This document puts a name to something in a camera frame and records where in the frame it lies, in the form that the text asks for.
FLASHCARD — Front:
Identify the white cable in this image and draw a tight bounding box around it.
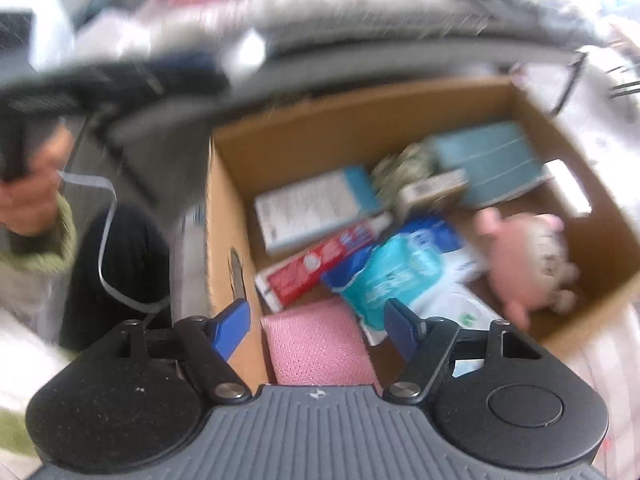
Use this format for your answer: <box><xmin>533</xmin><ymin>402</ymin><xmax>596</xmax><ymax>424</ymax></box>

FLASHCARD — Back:
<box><xmin>56</xmin><ymin>170</ymin><xmax>172</xmax><ymax>332</ymax></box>

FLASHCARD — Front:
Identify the small beige box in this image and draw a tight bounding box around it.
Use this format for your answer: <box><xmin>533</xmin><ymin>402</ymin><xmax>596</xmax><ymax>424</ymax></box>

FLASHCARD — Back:
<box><xmin>396</xmin><ymin>169</ymin><xmax>472</xmax><ymax>217</ymax></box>

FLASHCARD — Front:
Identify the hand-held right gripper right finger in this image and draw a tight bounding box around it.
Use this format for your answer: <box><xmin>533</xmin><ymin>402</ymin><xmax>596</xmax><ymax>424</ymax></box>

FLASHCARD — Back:
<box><xmin>382</xmin><ymin>298</ymin><xmax>552</xmax><ymax>405</ymax></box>

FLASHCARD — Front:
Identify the teal and white box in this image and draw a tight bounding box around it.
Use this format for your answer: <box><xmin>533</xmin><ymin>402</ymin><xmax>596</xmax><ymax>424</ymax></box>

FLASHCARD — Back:
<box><xmin>254</xmin><ymin>166</ymin><xmax>384</xmax><ymax>254</ymax></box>

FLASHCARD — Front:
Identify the pink plush toy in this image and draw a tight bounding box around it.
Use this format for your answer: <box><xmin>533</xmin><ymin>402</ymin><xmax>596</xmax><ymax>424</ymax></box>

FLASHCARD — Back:
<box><xmin>474</xmin><ymin>207</ymin><xmax>582</xmax><ymax>330</ymax></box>

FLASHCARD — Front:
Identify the teal quilted towel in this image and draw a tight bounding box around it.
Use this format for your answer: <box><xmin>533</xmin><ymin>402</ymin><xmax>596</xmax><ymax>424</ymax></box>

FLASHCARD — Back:
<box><xmin>429</xmin><ymin>121</ymin><xmax>552</xmax><ymax>209</ymax></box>

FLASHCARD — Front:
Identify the person's leg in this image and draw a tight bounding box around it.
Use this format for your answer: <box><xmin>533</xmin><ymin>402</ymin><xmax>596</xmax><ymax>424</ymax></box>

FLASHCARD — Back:
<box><xmin>59</xmin><ymin>204</ymin><xmax>174</xmax><ymax>352</ymax></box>

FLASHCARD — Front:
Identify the green fabric scrunchie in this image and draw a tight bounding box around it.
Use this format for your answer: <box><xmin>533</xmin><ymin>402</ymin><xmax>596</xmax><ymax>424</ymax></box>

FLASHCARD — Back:
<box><xmin>372</xmin><ymin>144</ymin><xmax>437</xmax><ymax>202</ymax></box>

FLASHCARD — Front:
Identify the brown cardboard box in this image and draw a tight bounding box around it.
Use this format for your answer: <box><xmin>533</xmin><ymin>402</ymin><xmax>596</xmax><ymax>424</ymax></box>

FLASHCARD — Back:
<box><xmin>204</xmin><ymin>77</ymin><xmax>640</xmax><ymax>387</ymax></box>

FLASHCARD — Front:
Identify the pink sponge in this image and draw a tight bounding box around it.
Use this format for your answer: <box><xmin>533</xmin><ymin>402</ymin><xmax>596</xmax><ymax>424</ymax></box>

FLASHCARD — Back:
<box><xmin>260</xmin><ymin>299</ymin><xmax>384</xmax><ymax>387</ymax></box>

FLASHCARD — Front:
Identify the person's left hand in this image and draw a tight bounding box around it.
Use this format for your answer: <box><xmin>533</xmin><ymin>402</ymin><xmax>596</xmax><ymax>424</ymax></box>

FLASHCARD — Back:
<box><xmin>0</xmin><ymin>125</ymin><xmax>69</xmax><ymax>237</ymax></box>

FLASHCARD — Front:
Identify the blue tissue packet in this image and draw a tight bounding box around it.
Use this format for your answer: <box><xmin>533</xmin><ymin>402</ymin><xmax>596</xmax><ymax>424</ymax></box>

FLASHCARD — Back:
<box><xmin>321</xmin><ymin>214</ymin><xmax>490</xmax><ymax>347</ymax></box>

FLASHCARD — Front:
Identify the red toothpaste tube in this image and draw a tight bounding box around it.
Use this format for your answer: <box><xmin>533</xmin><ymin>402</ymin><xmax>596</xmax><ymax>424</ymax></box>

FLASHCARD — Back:
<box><xmin>254</xmin><ymin>211</ymin><xmax>397</xmax><ymax>312</ymax></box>

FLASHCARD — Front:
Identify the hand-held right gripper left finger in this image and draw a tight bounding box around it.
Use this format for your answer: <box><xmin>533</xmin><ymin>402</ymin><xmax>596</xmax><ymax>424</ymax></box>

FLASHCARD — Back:
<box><xmin>102</xmin><ymin>298</ymin><xmax>252</xmax><ymax>405</ymax></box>

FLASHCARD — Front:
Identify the person's left forearm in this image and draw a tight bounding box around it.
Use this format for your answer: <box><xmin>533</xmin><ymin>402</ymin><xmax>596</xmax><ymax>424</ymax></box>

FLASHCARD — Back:
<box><xmin>0</xmin><ymin>195</ymin><xmax>79</xmax><ymax>282</ymax></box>

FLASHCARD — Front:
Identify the grey quilt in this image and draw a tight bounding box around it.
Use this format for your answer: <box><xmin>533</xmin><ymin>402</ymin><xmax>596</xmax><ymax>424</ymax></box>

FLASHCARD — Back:
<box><xmin>75</xmin><ymin>0</ymin><xmax>603</xmax><ymax>93</ymax></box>

